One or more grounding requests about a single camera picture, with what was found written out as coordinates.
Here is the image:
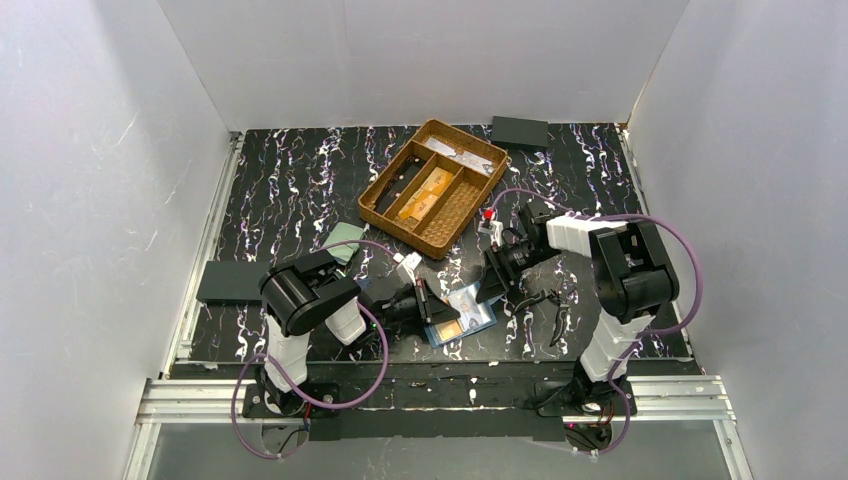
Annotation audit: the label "orange card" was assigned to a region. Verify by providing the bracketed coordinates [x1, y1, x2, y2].
[434, 320, 464, 343]

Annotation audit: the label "light blue card holder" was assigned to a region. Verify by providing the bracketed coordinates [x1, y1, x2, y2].
[425, 282, 497, 348]

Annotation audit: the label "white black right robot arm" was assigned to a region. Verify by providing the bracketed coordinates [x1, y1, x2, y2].
[475, 201, 679, 403]

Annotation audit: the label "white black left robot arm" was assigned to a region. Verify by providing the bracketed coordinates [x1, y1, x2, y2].
[258, 250, 460, 410]

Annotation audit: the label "green card holder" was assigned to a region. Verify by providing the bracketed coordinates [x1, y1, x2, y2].
[322, 222, 364, 266]

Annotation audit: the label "orange cards in tray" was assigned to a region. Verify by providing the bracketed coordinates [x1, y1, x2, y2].
[398, 167, 454, 221]

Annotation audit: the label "silver cards in tray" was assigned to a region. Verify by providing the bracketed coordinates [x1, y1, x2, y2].
[424, 136, 495, 176]

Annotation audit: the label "black cards in tray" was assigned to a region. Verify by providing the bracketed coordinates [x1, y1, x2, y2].
[374, 155, 425, 214]

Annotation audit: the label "woven brown divided tray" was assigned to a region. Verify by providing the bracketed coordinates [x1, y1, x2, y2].
[358, 119, 508, 260]

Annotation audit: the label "black box at back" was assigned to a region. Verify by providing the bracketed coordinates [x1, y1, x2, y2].
[490, 116, 549, 150]

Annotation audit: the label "black box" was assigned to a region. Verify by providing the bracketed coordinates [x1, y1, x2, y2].
[490, 116, 549, 150]
[195, 261, 269, 305]

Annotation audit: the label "black box at left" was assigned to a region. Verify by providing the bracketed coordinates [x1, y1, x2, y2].
[195, 261, 269, 305]

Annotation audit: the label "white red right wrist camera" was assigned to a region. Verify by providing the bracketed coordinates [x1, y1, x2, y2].
[477, 208, 504, 247]

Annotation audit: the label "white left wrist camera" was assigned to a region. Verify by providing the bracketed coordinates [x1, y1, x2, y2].
[393, 252, 422, 284]

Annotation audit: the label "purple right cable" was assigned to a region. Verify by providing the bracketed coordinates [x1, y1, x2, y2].
[486, 188, 705, 458]

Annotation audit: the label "purple cable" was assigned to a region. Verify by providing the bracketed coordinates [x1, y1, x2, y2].
[486, 188, 705, 458]
[229, 238, 405, 461]

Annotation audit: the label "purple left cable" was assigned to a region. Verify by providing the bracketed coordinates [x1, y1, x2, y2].
[229, 238, 405, 461]

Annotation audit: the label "aluminium base frame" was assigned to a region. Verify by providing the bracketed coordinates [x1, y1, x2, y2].
[125, 358, 751, 479]

